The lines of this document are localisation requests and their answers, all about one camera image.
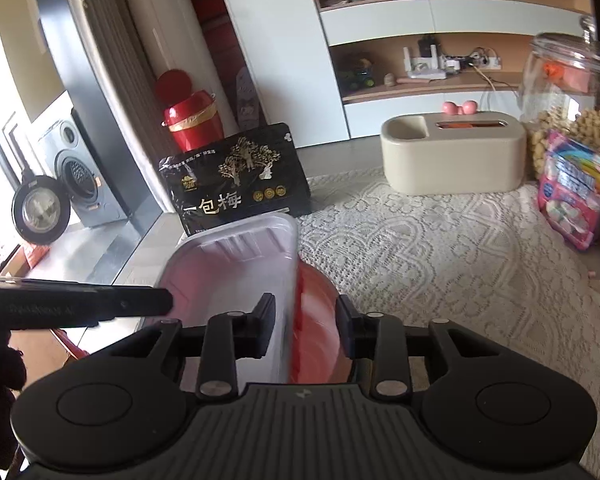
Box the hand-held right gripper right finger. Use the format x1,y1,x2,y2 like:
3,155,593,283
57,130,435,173
336,294,486,400

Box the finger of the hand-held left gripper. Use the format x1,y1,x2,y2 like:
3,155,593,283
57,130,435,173
92,285,174,325

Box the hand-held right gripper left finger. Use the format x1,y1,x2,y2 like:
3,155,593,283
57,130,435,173
112,292,277,400

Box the red and white plastic tray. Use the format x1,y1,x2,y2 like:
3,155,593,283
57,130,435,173
160,212,356,386

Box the round black rimmed object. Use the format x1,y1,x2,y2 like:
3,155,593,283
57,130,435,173
11,175,72,246

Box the white lace tablecloth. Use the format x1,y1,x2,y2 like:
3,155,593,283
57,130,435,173
290,177,600,386

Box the grey washing machine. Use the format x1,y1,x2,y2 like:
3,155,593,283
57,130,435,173
30,92,131,228

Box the black snack bag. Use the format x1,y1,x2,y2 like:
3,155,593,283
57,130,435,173
159,122,312,236

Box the red jar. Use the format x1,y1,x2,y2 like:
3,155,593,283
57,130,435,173
161,89,226,153

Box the cream tissue box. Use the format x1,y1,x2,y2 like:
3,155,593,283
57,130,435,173
380,114,527,195

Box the red round lid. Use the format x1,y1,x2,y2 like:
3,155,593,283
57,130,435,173
154,70,193,106

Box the patterned white board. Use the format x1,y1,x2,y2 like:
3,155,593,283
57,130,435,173
235,66,260,128

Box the pink bow ornament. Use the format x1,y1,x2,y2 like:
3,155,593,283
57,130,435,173
441,100,481,117

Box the green toy tractor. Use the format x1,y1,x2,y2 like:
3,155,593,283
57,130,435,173
336,57,376,88

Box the pink marshmallow packet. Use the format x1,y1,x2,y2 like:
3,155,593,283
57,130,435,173
537,129,600,252

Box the white router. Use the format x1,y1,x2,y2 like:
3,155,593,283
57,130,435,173
402,44,448,81

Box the white standing air conditioner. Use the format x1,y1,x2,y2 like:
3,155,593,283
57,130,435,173
115,0,231,161

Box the white power strip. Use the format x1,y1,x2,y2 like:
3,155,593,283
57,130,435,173
442,50,503,72

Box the clear jar of peanuts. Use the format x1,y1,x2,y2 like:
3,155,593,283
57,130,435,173
517,15,600,183

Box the white wooden wall cabinet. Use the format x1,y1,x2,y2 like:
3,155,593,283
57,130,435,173
210,0,596,148

